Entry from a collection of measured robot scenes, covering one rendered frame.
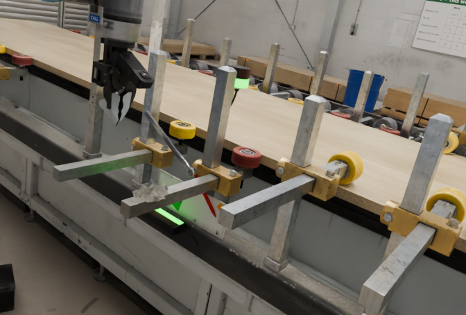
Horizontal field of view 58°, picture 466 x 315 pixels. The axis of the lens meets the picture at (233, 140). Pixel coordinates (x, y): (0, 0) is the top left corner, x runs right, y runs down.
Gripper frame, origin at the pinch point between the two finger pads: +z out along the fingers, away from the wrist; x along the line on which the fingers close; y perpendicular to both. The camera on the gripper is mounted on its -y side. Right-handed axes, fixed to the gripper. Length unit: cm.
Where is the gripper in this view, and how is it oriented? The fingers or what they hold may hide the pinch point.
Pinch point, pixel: (117, 121)
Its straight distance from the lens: 110.1
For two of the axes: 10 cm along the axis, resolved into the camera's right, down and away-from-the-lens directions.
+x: -5.9, 1.4, -8.0
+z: -1.8, 9.4, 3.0
